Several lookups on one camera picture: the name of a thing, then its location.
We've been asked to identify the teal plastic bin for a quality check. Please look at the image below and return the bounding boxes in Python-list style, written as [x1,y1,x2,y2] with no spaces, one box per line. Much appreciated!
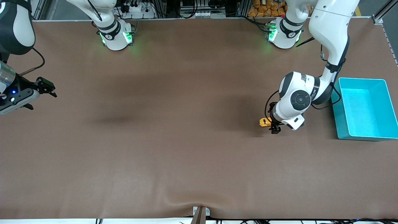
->
[331,77,398,142]

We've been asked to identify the pile of orange packets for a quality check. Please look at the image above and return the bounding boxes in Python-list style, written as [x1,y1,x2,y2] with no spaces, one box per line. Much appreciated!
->
[248,0,287,18]

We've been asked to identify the brown table cover mat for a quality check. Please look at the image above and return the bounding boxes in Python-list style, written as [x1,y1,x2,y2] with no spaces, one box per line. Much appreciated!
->
[0,17,398,220]

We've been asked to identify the white power strip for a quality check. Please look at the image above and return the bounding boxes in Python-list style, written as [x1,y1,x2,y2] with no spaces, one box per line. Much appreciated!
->
[123,2,155,19]

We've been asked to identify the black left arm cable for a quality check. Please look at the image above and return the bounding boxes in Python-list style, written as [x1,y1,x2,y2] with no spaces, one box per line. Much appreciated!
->
[264,36,346,119]

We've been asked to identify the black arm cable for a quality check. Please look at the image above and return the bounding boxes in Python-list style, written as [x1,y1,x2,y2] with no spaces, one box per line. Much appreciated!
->
[19,0,104,77]
[264,36,346,119]

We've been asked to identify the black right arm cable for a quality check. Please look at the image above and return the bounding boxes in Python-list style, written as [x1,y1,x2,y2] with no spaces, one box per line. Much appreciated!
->
[19,0,104,77]

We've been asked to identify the grey table edge bracket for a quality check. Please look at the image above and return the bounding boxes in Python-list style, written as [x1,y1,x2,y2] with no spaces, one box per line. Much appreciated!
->
[190,206,211,224]

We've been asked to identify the aluminium frame profile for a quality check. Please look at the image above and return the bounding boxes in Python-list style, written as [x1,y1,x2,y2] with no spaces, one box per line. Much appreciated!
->
[372,0,398,66]

